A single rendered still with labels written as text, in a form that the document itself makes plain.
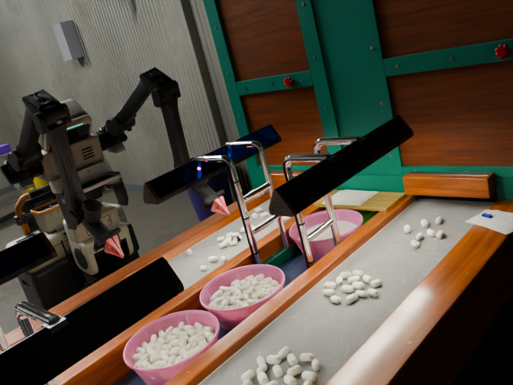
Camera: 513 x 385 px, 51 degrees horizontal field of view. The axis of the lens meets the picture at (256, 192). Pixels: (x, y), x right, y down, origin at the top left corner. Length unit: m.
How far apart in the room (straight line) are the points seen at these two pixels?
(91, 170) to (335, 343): 1.41
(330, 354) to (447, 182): 0.82
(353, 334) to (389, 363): 0.18
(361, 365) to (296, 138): 1.27
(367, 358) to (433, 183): 0.85
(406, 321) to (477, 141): 0.77
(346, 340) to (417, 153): 0.87
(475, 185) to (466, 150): 0.13
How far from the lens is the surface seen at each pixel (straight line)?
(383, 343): 1.27
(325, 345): 1.34
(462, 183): 1.87
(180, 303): 1.67
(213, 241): 2.12
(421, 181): 1.93
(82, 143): 2.38
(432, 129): 1.93
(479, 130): 1.87
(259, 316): 1.47
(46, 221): 2.67
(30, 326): 1.15
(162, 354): 1.51
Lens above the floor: 1.50
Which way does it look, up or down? 17 degrees down
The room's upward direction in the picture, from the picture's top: 15 degrees counter-clockwise
